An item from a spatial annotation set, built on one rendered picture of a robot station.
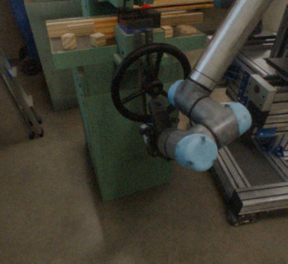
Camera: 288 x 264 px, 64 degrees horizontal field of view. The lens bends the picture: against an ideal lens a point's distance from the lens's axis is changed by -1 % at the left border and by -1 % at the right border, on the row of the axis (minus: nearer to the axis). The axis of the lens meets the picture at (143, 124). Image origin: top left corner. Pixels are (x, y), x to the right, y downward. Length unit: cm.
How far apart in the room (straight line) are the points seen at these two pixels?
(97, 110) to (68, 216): 69
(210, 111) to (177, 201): 96
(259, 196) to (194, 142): 87
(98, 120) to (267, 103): 67
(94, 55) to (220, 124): 54
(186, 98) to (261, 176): 91
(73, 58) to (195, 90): 46
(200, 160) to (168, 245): 88
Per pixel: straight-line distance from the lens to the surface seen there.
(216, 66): 59
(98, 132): 106
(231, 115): 54
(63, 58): 87
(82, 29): 101
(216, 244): 136
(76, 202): 148
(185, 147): 47
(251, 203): 126
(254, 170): 143
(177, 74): 104
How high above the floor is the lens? 119
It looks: 38 degrees down
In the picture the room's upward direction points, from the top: straight up
